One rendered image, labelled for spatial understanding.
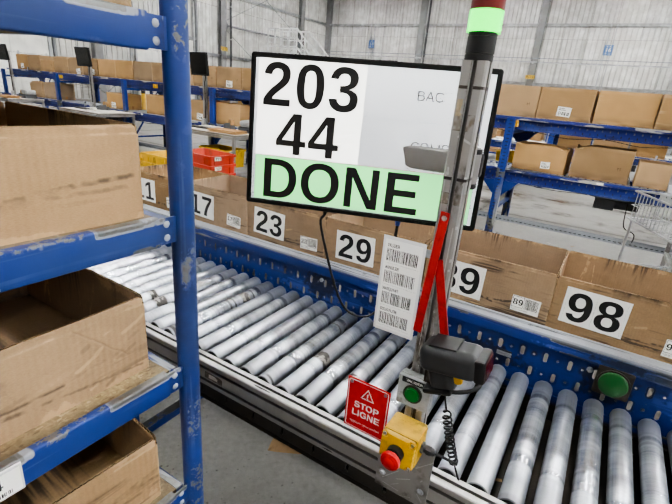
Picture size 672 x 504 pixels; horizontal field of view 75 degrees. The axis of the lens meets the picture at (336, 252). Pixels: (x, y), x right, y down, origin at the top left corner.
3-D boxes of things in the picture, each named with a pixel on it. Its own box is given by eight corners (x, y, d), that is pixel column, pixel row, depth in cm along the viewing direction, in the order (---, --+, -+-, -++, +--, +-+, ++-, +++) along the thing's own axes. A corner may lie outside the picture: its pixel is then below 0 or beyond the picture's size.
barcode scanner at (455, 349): (482, 415, 74) (486, 360, 71) (416, 395, 80) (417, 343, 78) (492, 395, 80) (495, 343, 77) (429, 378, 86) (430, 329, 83)
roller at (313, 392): (294, 394, 112) (308, 408, 110) (384, 317, 154) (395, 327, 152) (287, 405, 114) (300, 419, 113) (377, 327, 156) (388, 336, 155)
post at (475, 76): (373, 482, 99) (435, 58, 69) (383, 468, 103) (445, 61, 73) (423, 510, 94) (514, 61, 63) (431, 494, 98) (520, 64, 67)
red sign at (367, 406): (343, 423, 99) (348, 375, 95) (345, 421, 100) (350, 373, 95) (408, 456, 91) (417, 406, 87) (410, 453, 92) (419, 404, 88)
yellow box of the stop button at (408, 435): (374, 462, 87) (378, 433, 85) (392, 436, 94) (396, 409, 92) (444, 499, 80) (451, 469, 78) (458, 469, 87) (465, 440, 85)
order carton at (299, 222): (246, 236, 186) (246, 197, 181) (289, 222, 210) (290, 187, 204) (323, 260, 168) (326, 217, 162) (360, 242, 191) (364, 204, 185)
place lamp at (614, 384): (594, 392, 120) (601, 370, 117) (594, 389, 121) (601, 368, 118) (624, 402, 116) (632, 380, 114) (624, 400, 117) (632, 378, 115)
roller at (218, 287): (141, 319, 141) (143, 333, 143) (252, 272, 183) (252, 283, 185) (132, 315, 143) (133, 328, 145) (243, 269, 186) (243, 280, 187)
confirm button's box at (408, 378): (393, 402, 88) (398, 373, 85) (400, 394, 90) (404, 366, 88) (425, 416, 84) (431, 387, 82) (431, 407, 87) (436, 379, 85)
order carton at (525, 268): (420, 289, 149) (428, 242, 143) (448, 265, 173) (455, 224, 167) (544, 327, 130) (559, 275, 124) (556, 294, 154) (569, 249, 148)
